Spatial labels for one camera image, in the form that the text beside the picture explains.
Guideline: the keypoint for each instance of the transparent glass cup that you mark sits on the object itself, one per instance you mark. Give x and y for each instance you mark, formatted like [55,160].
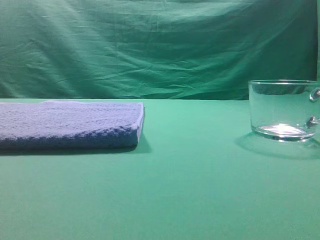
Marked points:
[283,109]

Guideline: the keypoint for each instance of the folded blue towel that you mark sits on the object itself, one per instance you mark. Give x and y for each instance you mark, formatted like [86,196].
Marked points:
[56,124]

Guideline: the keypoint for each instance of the green backdrop cloth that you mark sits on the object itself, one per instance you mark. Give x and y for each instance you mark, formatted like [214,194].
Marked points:
[154,49]

